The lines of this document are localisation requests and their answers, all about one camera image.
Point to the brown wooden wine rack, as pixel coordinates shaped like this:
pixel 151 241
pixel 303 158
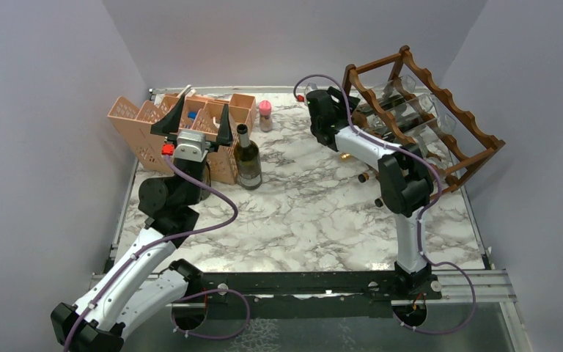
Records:
pixel 458 174

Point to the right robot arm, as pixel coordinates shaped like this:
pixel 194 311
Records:
pixel 405 181

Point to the black capped wine bottle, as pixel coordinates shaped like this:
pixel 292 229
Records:
pixel 387 103

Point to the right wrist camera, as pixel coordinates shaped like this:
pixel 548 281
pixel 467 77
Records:
pixel 307 89

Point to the gold capped wine bottle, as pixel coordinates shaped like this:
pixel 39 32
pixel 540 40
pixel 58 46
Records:
pixel 345 156

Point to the upper cork stoppered clear bottle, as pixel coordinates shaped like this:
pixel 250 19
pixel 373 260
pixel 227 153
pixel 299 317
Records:
pixel 369 174

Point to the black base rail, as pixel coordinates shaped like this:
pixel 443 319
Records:
pixel 290 295

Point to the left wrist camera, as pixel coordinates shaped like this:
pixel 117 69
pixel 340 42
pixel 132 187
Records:
pixel 187 152

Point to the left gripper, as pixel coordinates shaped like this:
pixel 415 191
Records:
pixel 170 124

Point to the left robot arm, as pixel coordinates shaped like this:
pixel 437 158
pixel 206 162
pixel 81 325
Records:
pixel 102 319

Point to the clear glass bottle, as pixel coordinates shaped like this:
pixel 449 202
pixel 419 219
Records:
pixel 402 85
pixel 413 116

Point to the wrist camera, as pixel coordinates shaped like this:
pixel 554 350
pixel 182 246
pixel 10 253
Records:
pixel 187 152
pixel 307 89

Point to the pink lidded spice jar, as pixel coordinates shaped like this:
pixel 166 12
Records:
pixel 265 110

